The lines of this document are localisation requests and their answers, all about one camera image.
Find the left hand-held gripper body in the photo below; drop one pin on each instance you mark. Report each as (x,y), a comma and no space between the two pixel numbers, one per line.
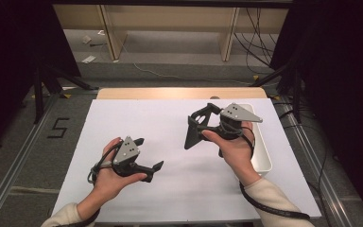
(126,151)

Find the black pen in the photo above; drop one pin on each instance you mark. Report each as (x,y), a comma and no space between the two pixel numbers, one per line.
(97,44)

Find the white table mat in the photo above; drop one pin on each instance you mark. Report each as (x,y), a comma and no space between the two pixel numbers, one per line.
(157,126)

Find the person's left hand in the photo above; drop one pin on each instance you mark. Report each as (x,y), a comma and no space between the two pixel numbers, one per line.
(110,186)

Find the beige wooden shelf unit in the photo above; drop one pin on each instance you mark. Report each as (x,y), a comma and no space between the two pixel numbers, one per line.
(176,19)

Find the metal floor rail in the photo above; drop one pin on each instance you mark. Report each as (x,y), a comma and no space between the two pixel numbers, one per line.
(12,170)
(315,170)

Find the black metal stand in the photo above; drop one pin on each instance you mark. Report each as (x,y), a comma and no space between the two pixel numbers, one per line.
(38,94)
(297,94)

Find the small white paper scrap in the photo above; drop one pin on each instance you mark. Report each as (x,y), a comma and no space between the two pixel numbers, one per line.
(101,32)

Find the yellow floor tape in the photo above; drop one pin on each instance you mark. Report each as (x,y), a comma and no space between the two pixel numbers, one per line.
(256,77)
(276,98)
(65,96)

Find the white plastic bin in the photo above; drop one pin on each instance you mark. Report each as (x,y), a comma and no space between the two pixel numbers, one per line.
(263,157)

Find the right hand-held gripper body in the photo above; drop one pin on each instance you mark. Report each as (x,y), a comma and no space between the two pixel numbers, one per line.
(238,112)

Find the black curtain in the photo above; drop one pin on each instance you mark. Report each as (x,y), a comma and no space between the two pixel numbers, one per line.
(343,63)
(9,47)

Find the person's right hand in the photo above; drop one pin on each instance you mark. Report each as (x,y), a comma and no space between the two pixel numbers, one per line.
(236,154)

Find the dark round table grommet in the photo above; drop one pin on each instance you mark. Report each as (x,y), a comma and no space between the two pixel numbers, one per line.
(215,97)

